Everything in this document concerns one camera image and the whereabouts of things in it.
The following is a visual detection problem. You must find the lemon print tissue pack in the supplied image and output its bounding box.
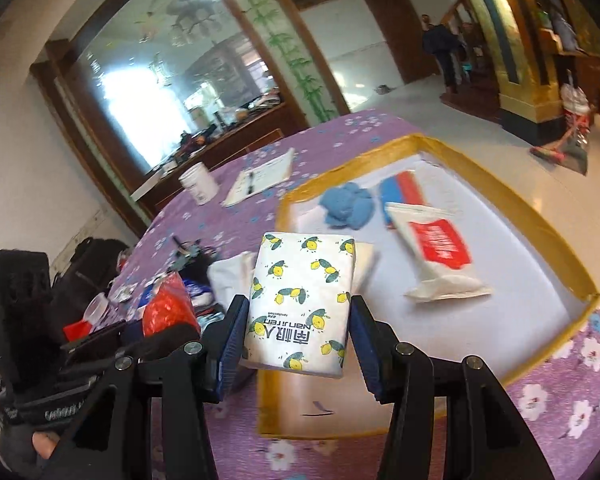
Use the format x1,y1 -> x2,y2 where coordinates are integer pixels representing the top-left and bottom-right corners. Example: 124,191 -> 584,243
240,231 -> 357,378

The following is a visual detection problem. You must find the red plastic bag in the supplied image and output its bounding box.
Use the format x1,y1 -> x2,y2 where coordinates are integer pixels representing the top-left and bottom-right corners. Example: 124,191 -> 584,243
142,271 -> 202,338

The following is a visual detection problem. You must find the white and red bag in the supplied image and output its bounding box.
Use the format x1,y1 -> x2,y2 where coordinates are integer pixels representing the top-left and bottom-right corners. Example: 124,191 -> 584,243
560,85 -> 593,131

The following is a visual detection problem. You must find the white red label tissue pack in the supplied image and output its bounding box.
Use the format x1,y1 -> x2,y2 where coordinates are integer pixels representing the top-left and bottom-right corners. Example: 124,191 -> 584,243
384,202 -> 493,303

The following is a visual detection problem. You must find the purple floral tablecloth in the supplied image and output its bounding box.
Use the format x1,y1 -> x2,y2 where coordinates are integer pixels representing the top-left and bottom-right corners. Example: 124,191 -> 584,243
105,110 -> 600,480

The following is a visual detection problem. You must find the blue cloth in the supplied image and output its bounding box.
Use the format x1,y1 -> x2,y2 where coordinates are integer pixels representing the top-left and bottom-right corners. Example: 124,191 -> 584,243
319,181 -> 376,231

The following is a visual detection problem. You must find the grey dustpan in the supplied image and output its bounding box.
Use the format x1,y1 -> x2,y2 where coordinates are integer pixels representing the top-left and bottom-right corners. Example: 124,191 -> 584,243
564,132 -> 591,176

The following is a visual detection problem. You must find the blue white round pack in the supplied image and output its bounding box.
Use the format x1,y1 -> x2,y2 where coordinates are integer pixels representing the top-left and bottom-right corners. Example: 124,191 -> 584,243
182,280 -> 216,311

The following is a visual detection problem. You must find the counter clutter pile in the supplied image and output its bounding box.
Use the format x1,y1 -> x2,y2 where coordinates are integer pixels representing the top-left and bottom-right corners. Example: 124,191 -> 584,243
160,87 -> 286,166

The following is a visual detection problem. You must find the white notepad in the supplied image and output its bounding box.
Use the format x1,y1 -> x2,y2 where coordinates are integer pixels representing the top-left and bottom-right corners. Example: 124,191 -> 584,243
222,147 -> 296,208

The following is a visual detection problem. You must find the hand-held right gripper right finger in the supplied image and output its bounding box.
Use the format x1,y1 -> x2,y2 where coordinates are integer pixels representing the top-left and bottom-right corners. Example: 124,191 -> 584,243
349,295 -> 556,480

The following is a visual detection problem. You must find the gold pillar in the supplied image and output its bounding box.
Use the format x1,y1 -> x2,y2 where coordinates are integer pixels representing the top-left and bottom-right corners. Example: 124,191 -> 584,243
450,0 -> 556,146

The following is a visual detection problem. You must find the yellow rimmed cardboard box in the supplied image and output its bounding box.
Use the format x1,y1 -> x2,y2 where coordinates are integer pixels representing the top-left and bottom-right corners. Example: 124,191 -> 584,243
256,132 -> 600,440

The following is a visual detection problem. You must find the red and blue pack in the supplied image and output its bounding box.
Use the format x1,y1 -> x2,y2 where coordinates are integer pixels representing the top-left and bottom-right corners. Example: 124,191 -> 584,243
378,169 -> 426,231

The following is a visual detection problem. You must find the wooden framed glass partition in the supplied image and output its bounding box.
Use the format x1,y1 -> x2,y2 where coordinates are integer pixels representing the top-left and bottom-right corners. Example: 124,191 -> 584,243
30,0 -> 311,221

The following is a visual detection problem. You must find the clear plastic cup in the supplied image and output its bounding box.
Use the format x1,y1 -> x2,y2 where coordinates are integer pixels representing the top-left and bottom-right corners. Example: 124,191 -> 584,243
82,292 -> 112,322

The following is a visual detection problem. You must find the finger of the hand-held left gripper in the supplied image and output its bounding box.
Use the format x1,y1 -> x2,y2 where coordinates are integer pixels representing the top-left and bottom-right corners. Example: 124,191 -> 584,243
61,320 -> 132,362
129,322 -> 202,362

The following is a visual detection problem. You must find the wooden cabinet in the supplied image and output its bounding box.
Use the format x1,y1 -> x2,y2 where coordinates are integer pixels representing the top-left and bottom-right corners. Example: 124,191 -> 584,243
540,10 -> 600,111

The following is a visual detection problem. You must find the black bag on chair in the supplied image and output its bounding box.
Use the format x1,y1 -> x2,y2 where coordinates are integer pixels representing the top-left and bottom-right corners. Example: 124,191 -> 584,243
0,249 -> 51,401

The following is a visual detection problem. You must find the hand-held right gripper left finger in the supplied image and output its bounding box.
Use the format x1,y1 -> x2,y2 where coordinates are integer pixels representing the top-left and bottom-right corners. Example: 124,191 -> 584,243
42,295 -> 252,480

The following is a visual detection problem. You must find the white cup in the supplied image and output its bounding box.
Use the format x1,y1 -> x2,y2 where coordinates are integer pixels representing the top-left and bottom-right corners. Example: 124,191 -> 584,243
178,161 -> 221,206

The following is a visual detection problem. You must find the bamboo painted glass panel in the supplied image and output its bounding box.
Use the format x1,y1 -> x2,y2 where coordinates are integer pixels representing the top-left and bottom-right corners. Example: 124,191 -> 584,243
225,0 -> 351,123

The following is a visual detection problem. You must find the red plastic object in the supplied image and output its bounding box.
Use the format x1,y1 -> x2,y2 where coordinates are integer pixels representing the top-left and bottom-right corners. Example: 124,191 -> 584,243
62,321 -> 93,342

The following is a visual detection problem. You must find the brown wooden door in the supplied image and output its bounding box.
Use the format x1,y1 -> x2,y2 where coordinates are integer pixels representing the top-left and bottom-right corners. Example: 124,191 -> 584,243
361,0 -> 433,86

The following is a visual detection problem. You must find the red broom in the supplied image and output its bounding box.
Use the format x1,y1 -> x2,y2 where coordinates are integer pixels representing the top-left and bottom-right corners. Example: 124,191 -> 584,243
530,110 -> 581,165

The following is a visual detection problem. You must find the black electric motor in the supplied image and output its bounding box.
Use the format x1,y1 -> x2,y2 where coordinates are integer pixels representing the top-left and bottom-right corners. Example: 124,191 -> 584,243
170,234 -> 216,273

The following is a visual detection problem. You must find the white plastic bag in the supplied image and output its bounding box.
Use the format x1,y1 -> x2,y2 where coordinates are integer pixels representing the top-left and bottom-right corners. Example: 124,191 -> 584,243
207,252 -> 256,307

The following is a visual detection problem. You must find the person in dark clothes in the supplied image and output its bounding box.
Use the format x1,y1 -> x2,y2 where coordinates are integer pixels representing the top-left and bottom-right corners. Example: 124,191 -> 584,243
421,14 -> 468,95

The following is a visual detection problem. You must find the person's left hand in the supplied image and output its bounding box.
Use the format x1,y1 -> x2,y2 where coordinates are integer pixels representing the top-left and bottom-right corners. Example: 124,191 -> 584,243
32,432 -> 62,461

